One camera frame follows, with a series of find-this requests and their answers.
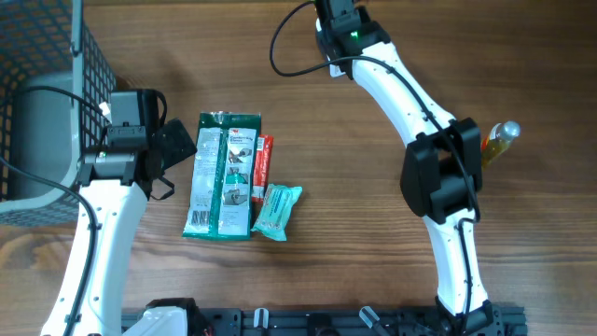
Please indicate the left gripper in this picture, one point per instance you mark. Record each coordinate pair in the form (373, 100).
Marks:
(175, 143)

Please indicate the green sponge package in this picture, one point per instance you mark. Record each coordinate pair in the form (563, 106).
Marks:
(220, 206)

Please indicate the red stick packet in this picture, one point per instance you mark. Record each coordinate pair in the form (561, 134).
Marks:
(262, 167)

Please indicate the teal snack packet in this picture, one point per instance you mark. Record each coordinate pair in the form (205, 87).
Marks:
(276, 211)

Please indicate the yellow liquid bottle silver cap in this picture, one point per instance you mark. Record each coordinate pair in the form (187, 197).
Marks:
(498, 141)

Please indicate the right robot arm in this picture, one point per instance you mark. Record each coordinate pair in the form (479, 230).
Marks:
(441, 172)

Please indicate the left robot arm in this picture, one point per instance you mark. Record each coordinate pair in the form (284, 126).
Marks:
(115, 179)

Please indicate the white barcode scanner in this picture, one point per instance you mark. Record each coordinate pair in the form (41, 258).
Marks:
(334, 70)

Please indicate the grey plastic mesh basket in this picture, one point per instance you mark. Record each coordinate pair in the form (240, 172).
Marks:
(53, 75)

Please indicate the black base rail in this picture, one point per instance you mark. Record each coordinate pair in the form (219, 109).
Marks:
(365, 321)

